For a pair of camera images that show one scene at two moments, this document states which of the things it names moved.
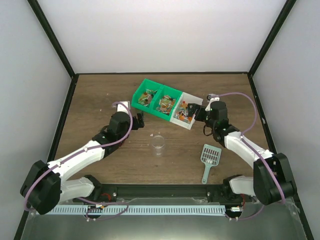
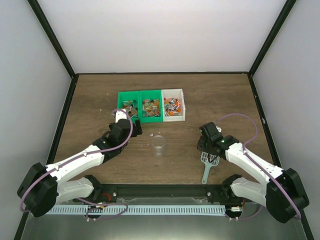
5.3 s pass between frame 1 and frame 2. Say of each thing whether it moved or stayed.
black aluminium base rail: stayed
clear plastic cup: stayed
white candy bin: moved
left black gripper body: moved
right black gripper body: moved
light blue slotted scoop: stayed
